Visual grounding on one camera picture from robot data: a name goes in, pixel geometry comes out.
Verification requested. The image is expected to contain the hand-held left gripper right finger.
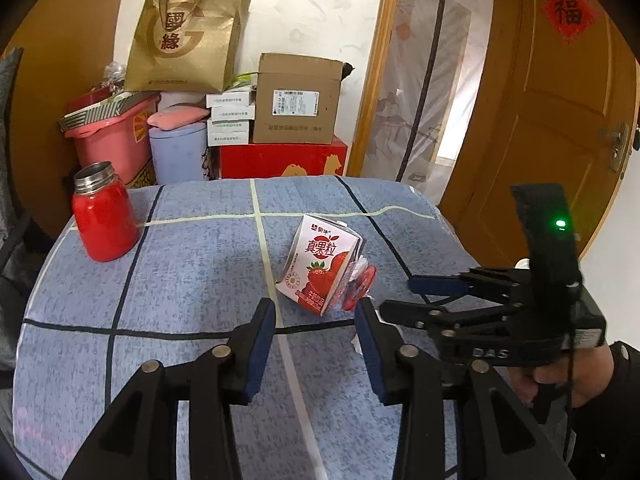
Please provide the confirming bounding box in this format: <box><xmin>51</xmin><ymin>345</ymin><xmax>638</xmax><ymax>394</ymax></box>
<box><xmin>354</xmin><ymin>297</ymin><xmax>576</xmax><ymax>480</ymax></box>

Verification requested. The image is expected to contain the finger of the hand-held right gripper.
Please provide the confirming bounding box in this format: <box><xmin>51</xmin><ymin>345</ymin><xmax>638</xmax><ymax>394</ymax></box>
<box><xmin>378</xmin><ymin>299</ymin><xmax>516</xmax><ymax>333</ymax></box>
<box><xmin>407</xmin><ymin>267</ymin><xmax>531</xmax><ymax>306</ymax></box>

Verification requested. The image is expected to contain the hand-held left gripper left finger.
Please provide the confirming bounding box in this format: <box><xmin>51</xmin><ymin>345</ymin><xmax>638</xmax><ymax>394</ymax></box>
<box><xmin>62</xmin><ymin>297</ymin><xmax>277</xmax><ymax>480</ymax></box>

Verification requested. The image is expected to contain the pink strawberry milk carton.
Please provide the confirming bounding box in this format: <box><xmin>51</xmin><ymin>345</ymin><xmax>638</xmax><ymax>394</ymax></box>
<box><xmin>276</xmin><ymin>214</ymin><xmax>363</xmax><ymax>317</ymax></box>

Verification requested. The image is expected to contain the person's right forearm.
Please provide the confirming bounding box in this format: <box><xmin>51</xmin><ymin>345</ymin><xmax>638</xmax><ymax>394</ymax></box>
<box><xmin>565</xmin><ymin>340</ymin><xmax>640</xmax><ymax>480</ymax></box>

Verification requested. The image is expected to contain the person's right hand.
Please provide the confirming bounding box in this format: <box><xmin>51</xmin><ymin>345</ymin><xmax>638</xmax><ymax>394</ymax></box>
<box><xmin>511</xmin><ymin>344</ymin><xmax>616</xmax><ymax>409</ymax></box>

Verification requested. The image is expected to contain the wooden door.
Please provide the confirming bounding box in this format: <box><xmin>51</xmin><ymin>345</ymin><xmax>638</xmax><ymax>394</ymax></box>
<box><xmin>440</xmin><ymin>0</ymin><xmax>640</xmax><ymax>271</ymax></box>

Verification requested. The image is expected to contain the red gift box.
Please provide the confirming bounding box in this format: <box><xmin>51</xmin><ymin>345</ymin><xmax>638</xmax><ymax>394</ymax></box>
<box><xmin>219</xmin><ymin>136</ymin><xmax>349</xmax><ymax>181</ymax></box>

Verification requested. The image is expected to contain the red bottle with metal cap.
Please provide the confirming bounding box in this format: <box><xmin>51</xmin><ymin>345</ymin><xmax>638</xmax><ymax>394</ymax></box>
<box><xmin>71</xmin><ymin>161</ymin><xmax>140</xmax><ymax>263</ymax></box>

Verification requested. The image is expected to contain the cardboard box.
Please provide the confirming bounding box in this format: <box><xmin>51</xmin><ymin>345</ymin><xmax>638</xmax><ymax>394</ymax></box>
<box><xmin>252</xmin><ymin>52</ymin><xmax>346</xmax><ymax>146</ymax></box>

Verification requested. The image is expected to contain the light blue plastic bucket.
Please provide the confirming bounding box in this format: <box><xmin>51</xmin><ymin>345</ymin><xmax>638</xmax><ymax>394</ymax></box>
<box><xmin>149</xmin><ymin>121</ymin><xmax>208</xmax><ymax>186</ymax></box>

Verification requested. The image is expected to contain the white flat box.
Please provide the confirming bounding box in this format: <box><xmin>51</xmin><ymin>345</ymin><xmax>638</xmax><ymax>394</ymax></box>
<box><xmin>209</xmin><ymin>106</ymin><xmax>256</xmax><ymax>122</ymax></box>
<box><xmin>207</xmin><ymin>120</ymin><xmax>249</xmax><ymax>147</ymax></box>
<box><xmin>206</xmin><ymin>92</ymin><xmax>256</xmax><ymax>109</ymax></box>

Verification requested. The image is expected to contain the pink lid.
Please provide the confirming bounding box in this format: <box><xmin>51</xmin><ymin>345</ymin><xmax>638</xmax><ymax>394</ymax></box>
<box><xmin>146</xmin><ymin>105</ymin><xmax>208</xmax><ymax>131</ymax></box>

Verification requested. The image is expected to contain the pink plastic bucket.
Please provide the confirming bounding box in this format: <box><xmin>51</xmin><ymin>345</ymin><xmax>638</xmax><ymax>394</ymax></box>
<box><xmin>64</xmin><ymin>95</ymin><xmax>162</xmax><ymax>190</ymax></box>

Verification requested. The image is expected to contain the red diamond door sticker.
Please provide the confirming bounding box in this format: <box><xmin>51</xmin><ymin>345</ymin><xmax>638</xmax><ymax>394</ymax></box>
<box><xmin>542</xmin><ymin>0</ymin><xmax>598</xmax><ymax>43</ymax></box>

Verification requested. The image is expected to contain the striped flat box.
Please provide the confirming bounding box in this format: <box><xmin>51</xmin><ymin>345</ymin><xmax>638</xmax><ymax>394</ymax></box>
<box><xmin>57</xmin><ymin>91</ymin><xmax>161</xmax><ymax>133</ymax></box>

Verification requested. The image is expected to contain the gold paper bag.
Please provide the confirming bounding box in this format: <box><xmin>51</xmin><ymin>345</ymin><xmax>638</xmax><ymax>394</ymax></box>
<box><xmin>124</xmin><ymin>0</ymin><xmax>252</xmax><ymax>93</ymax></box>

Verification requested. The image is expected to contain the clear plastic wrapped bundle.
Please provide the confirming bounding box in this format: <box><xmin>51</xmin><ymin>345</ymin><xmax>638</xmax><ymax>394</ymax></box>
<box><xmin>102</xmin><ymin>60</ymin><xmax>126</xmax><ymax>96</ymax></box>

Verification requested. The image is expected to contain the grey seat cushion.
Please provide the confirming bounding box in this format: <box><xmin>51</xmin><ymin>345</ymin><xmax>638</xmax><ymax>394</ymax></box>
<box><xmin>0</xmin><ymin>47</ymin><xmax>26</xmax><ymax>281</ymax></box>

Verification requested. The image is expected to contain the wooden wardrobe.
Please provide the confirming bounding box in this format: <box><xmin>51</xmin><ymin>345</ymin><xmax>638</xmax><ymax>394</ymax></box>
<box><xmin>0</xmin><ymin>0</ymin><xmax>133</xmax><ymax>241</ymax></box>

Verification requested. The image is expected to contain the metal door handle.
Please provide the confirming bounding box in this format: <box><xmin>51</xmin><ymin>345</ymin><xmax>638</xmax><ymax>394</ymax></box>
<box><xmin>597</xmin><ymin>122</ymin><xmax>633</xmax><ymax>176</ymax></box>

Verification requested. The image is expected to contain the wooden door frame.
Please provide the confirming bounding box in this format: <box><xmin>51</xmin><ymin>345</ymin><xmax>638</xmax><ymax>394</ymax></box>
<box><xmin>346</xmin><ymin>0</ymin><xmax>403</xmax><ymax>181</ymax></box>

